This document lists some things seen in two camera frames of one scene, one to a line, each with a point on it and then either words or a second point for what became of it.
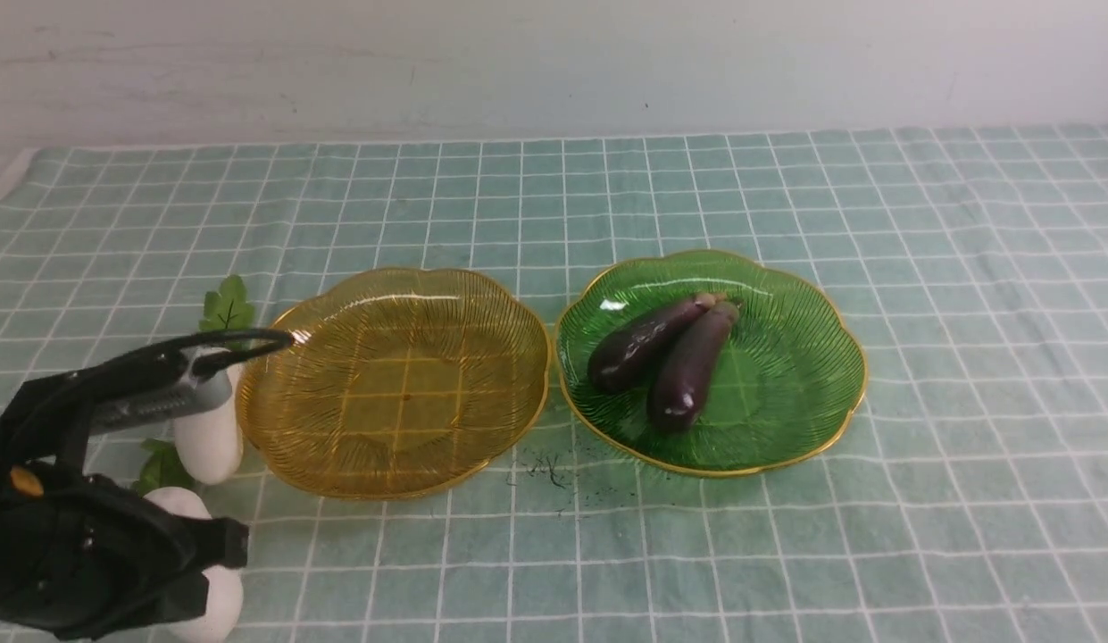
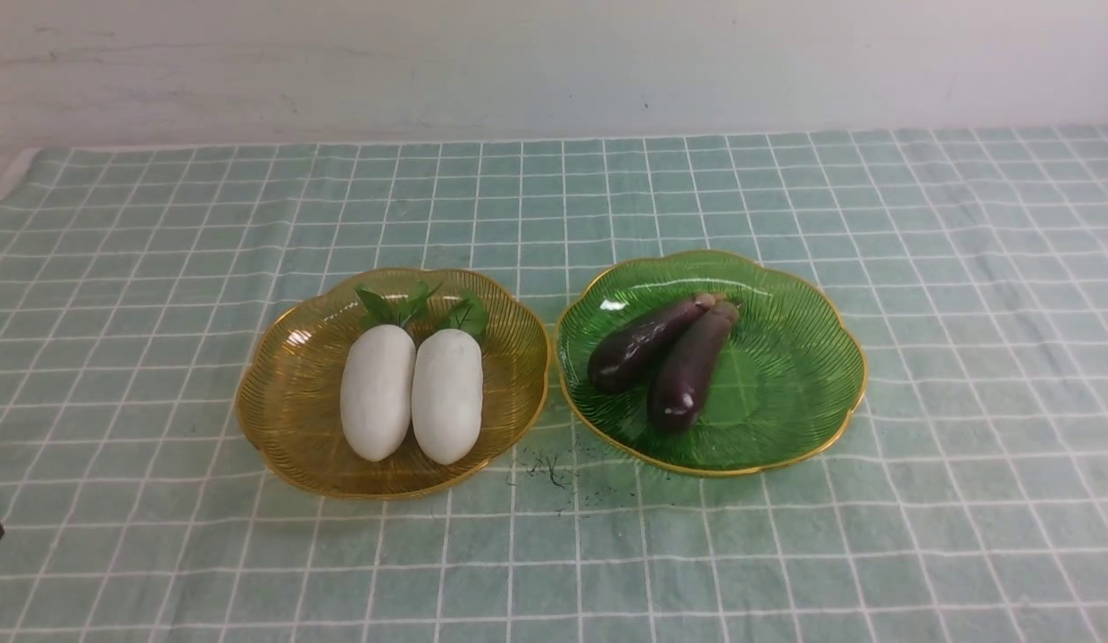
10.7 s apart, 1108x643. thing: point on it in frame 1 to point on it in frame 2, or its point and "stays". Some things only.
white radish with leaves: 209,447 to 447,382
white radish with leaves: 165,478 to 379,374
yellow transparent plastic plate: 397,382 stays
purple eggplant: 685,368 stays
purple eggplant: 625,354 stays
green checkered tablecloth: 976,496 stays
